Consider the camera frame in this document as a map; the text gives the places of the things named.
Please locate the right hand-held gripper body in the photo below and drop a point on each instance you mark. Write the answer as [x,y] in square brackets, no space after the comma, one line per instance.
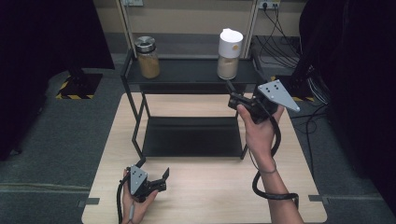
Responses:
[277,93]

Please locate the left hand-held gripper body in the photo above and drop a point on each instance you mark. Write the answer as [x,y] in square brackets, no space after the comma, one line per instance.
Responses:
[138,180]

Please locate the white-lidded glass spice jar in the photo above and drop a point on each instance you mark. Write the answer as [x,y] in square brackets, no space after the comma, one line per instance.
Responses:
[229,46]

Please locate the black two-tier metal rack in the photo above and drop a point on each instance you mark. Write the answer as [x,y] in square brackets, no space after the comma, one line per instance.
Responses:
[191,137]

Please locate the silver-lidded glass spice jar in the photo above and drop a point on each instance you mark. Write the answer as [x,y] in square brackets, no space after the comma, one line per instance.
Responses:
[148,60]

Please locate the person's left hand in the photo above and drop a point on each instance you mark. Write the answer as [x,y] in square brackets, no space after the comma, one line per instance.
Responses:
[140,211]

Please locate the person's right hand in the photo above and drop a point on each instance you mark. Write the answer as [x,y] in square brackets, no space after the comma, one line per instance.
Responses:
[261,140]

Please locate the black stand base striped tape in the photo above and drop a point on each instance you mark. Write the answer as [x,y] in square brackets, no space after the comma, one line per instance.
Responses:
[79,87]
[299,90]

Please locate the thin dark wrist band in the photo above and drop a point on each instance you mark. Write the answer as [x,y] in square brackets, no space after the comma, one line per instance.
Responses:
[267,171]

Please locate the white open shelf unit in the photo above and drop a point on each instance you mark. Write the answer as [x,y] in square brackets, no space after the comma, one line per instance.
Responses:
[186,21]

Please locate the dark curtain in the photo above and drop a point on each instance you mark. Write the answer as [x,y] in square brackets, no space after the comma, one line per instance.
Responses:
[361,77]
[37,62]

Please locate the white wall socket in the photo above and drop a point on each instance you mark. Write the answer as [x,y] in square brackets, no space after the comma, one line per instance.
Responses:
[133,2]
[269,3]

